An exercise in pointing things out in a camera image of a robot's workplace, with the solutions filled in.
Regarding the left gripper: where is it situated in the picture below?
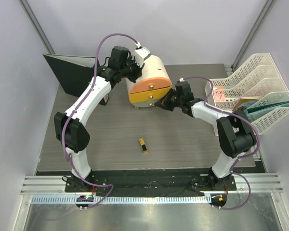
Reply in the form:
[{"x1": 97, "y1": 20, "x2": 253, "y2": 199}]
[{"x1": 120, "y1": 56, "x2": 145, "y2": 84}]

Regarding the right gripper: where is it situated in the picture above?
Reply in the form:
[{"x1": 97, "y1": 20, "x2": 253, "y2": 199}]
[{"x1": 155, "y1": 88, "x2": 184, "y2": 112}]

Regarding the yellow drawer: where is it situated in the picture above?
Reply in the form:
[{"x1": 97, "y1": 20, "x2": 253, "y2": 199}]
[{"x1": 129, "y1": 87, "x2": 171, "y2": 103}]

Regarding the white round drawer organizer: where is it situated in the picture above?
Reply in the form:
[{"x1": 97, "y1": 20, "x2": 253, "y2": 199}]
[{"x1": 126, "y1": 55, "x2": 170, "y2": 95}]

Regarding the gold black lipstick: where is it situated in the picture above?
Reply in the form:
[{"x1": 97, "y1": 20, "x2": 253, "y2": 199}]
[{"x1": 139, "y1": 138, "x2": 148, "y2": 153}]

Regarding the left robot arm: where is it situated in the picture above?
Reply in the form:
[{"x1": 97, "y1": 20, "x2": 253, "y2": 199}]
[{"x1": 54, "y1": 46, "x2": 172, "y2": 192}]

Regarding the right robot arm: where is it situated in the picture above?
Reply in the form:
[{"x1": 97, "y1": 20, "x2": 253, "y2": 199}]
[{"x1": 167, "y1": 81, "x2": 257, "y2": 190}]

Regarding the black lever arch binder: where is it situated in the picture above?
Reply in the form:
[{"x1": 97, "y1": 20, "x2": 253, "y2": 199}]
[{"x1": 43, "y1": 53, "x2": 100, "y2": 100}]

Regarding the pink sticky note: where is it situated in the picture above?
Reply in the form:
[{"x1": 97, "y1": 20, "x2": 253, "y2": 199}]
[{"x1": 213, "y1": 93, "x2": 226, "y2": 102}]

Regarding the colourful book in rack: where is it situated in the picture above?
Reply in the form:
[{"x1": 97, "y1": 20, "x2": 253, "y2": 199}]
[{"x1": 232, "y1": 97, "x2": 261, "y2": 112}]

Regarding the white mesh file rack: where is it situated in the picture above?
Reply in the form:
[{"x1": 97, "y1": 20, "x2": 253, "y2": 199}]
[{"x1": 205, "y1": 53, "x2": 289, "y2": 135}]

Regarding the teal folder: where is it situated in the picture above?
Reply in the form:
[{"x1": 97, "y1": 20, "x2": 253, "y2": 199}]
[{"x1": 246, "y1": 101, "x2": 289, "y2": 115}]

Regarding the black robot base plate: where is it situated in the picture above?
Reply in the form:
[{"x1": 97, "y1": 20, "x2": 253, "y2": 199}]
[{"x1": 62, "y1": 168, "x2": 236, "y2": 197}]

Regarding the white slotted cable duct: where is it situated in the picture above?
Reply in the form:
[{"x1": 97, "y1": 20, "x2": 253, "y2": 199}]
[{"x1": 31, "y1": 194, "x2": 211, "y2": 205}]

